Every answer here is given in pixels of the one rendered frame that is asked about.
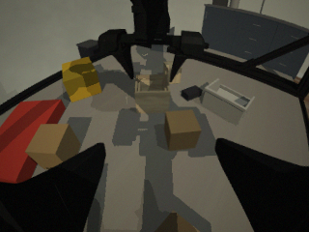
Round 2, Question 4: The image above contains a red flat rectangular block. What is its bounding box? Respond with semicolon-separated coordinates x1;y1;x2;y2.
0;100;66;183

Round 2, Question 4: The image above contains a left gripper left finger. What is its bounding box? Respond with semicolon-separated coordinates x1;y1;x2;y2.
0;143;105;232

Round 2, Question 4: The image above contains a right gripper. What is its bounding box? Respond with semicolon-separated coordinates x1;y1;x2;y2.
98;0;205;82

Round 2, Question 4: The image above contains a yellow rectangular block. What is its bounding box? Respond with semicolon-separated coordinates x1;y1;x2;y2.
62;57;101;102

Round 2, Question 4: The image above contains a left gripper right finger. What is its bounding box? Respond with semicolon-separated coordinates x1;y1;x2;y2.
215;138;309;232

